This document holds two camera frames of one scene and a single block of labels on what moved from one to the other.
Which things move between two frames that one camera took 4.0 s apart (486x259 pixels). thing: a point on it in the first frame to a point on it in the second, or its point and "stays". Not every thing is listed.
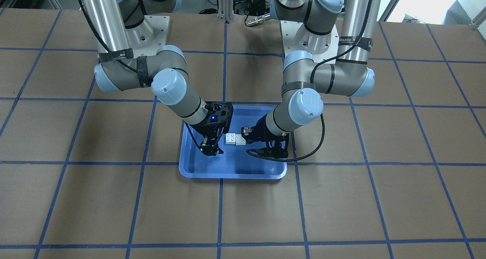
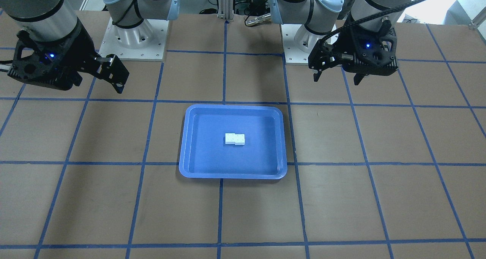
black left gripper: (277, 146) to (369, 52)
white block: (230, 138) stays
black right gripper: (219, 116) to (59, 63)
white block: (240, 141) stays
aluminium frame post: (226, 2) stays
